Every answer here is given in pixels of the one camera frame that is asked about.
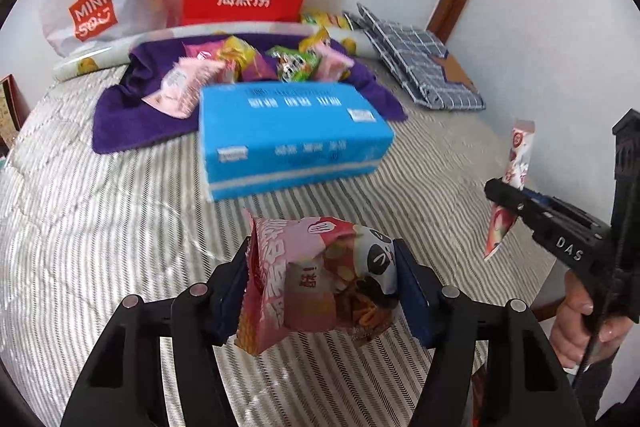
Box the person's right hand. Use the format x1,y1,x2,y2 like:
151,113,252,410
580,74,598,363
550,271,627,369

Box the pink cone snack packet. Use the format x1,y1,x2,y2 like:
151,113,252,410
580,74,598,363
483,119,538,261

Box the green yellow chip bag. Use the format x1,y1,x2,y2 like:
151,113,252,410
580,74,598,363
300,11,359,31

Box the blue tissue pack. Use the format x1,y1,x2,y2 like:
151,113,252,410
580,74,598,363
198,82,397,204

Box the pale pink snack packet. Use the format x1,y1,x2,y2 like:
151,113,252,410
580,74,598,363
141,57,227,118

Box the pink and yellow snack packet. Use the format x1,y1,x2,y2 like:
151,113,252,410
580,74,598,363
215,35,278,84

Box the green snack packet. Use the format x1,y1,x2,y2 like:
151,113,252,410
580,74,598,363
265,47,322,84

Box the patterned notebook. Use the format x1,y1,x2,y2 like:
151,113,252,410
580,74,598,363
0,74,27,154

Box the pink square snack packet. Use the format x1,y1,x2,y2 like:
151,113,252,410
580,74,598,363
312,43,357,82

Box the purple towel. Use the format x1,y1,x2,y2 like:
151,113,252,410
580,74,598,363
92,32,409,156

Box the pink panda snack bag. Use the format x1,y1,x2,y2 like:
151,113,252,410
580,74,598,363
235,209,404,356

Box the grey checked folded cloth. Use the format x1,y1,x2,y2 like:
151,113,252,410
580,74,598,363
345,3,488,111

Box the striped bed quilt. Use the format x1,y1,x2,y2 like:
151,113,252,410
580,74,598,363
0,27,566,427

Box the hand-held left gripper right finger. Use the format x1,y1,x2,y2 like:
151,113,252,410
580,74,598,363
392,239,586,427

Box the rolled fruit-print mat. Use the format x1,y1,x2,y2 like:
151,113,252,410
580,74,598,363
52,19,372,84

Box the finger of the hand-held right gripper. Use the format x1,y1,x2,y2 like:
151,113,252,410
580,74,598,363
522,189,608,229
484,178,557,236

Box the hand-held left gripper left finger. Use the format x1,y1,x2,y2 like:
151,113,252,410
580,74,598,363
60,234,253,427

